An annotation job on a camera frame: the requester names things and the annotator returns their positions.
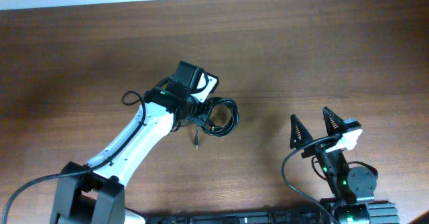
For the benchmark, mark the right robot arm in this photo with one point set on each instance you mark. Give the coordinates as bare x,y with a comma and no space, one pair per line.
354,185

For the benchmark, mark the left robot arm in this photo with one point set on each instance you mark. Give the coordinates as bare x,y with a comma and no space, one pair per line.
95,192

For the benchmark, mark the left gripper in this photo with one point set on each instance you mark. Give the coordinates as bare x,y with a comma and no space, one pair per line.
194,117

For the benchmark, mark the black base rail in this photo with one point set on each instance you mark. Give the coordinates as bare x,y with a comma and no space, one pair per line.
371,213

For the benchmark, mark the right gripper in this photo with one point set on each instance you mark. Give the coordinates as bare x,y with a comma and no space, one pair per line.
305,136

